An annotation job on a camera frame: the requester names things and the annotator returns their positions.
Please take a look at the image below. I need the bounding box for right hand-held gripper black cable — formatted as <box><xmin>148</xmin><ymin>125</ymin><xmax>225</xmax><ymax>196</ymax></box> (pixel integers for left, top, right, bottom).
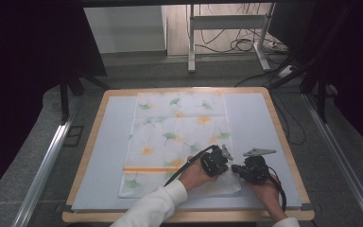
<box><xmin>267</xmin><ymin>166</ymin><xmax>288</xmax><ymax>213</ymax></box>

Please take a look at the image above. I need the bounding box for left hand-held gripper black cable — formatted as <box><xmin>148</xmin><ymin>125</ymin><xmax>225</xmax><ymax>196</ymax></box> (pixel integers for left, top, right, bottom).
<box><xmin>164</xmin><ymin>144</ymin><xmax>217</xmax><ymax>188</ymax></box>

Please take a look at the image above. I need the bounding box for white table mat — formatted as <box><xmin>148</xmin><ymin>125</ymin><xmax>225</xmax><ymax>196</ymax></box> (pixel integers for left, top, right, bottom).
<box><xmin>71</xmin><ymin>92</ymin><xmax>303</xmax><ymax>212</ymax></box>

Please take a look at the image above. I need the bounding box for white metal desk frame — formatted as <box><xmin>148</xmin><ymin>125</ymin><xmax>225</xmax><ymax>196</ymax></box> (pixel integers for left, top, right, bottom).
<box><xmin>186</xmin><ymin>2</ymin><xmax>277</xmax><ymax>75</ymax></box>

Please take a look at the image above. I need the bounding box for tangle of black floor cables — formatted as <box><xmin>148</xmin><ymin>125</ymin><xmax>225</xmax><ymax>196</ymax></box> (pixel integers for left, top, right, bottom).
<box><xmin>198</xmin><ymin>3</ymin><xmax>277</xmax><ymax>55</ymax></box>

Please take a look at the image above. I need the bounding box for white leaf-print zippered mesh bag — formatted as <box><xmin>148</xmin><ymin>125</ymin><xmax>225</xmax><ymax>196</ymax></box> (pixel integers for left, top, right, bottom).
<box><xmin>118</xmin><ymin>91</ymin><xmax>243</xmax><ymax>200</ymax></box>

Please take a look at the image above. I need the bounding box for person's left hand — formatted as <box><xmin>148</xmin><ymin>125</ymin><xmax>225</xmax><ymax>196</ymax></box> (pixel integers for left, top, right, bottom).
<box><xmin>177</xmin><ymin>154</ymin><xmax>219</xmax><ymax>192</ymax></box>

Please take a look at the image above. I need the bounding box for black floor socket cover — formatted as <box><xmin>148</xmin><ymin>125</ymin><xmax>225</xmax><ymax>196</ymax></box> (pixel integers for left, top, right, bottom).
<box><xmin>62</xmin><ymin>125</ymin><xmax>85</xmax><ymax>148</ymax></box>

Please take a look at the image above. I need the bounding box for dark curtain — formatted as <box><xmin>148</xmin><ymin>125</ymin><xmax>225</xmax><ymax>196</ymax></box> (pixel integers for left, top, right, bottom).
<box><xmin>268</xmin><ymin>0</ymin><xmax>363</xmax><ymax>160</ymax></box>
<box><xmin>0</xmin><ymin>0</ymin><xmax>108</xmax><ymax>206</ymax></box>

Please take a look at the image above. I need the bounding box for wooden-rimmed table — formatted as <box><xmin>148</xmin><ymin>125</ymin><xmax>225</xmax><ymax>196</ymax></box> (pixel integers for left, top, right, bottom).
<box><xmin>61</xmin><ymin>86</ymin><xmax>316</xmax><ymax>224</ymax></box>

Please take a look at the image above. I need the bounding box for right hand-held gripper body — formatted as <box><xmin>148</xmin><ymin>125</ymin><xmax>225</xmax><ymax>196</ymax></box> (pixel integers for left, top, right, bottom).
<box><xmin>236</xmin><ymin>148</ymin><xmax>278</xmax><ymax>185</ymax></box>

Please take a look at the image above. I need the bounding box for thin black floor cable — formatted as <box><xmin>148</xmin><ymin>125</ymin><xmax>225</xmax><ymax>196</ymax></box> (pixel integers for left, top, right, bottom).
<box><xmin>268</xmin><ymin>91</ymin><xmax>307</xmax><ymax>147</ymax></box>

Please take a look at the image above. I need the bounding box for aluminium floor rail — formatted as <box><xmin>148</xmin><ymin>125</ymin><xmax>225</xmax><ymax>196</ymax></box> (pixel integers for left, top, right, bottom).
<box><xmin>302</xmin><ymin>92</ymin><xmax>363</xmax><ymax>227</ymax></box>
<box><xmin>11</xmin><ymin>121</ymin><xmax>74</xmax><ymax>227</ymax></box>

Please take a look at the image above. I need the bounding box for person's right hand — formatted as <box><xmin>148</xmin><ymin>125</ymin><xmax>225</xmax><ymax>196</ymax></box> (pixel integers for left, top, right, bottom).
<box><xmin>246</xmin><ymin>174</ymin><xmax>282</xmax><ymax>206</ymax></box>

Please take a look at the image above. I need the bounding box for white cabinet panel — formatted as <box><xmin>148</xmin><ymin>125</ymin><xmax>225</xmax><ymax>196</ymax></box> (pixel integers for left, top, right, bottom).
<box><xmin>82</xmin><ymin>5</ymin><xmax>168</xmax><ymax>55</ymax></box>

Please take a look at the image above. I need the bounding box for hand-held gripper black cable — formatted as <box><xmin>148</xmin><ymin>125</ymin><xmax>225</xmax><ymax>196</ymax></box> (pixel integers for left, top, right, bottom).
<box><xmin>164</xmin><ymin>144</ymin><xmax>217</xmax><ymax>188</ymax></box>
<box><xmin>267</xmin><ymin>166</ymin><xmax>288</xmax><ymax>213</ymax></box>

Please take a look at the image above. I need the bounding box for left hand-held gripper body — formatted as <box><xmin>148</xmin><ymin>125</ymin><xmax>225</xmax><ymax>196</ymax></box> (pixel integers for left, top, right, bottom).
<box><xmin>199</xmin><ymin>144</ymin><xmax>234</xmax><ymax>178</ymax></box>

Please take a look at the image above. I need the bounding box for white power strip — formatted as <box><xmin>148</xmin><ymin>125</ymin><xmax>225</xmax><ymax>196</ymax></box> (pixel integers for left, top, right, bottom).
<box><xmin>262</xmin><ymin>40</ymin><xmax>288</xmax><ymax>53</ymax></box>

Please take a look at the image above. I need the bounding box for black metal stand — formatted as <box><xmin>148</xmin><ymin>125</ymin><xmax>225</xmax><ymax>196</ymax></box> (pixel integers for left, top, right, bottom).
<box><xmin>268</xmin><ymin>3</ymin><xmax>354</xmax><ymax>125</ymax></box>
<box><xmin>59</xmin><ymin>70</ymin><xmax>112</xmax><ymax>125</ymax></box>

